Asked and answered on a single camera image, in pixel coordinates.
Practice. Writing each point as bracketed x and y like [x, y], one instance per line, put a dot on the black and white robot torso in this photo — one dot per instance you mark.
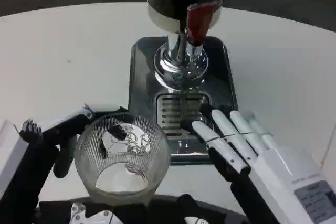
[147, 212]

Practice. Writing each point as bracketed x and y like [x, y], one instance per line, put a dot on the slotted steel drip grid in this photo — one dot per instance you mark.
[170, 113]

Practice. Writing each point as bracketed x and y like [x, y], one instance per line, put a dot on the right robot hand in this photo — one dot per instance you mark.
[273, 171]

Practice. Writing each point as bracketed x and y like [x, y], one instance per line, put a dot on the steel drip tray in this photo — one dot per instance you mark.
[141, 77]

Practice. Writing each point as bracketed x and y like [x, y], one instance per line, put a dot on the clear ribbed glass cup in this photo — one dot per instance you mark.
[89, 155]

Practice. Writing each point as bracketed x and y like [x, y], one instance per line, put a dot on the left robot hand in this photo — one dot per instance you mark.
[48, 134]

